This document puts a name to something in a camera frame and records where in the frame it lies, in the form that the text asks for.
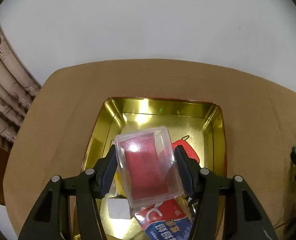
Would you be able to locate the silver metal cube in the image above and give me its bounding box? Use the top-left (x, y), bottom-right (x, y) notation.
top-left (107, 197), bottom-right (133, 219)

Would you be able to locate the blue red clear card box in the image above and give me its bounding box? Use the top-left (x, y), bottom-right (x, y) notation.
top-left (134, 199), bottom-right (192, 240)

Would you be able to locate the red rounded plastic case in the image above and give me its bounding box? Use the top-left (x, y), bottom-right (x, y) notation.
top-left (172, 135), bottom-right (200, 163)

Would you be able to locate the clear box with red cloth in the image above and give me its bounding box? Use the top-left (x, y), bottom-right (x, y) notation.
top-left (114, 126), bottom-right (184, 209)

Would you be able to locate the yellow wooden cube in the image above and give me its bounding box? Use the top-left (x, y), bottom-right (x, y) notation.
top-left (114, 172), bottom-right (126, 198)

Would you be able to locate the red toffee tin box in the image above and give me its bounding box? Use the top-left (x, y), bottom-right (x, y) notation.
top-left (71, 96), bottom-right (227, 240)

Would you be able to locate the beige patterned curtain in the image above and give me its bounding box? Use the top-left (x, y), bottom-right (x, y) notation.
top-left (0, 26), bottom-right (40, 152)

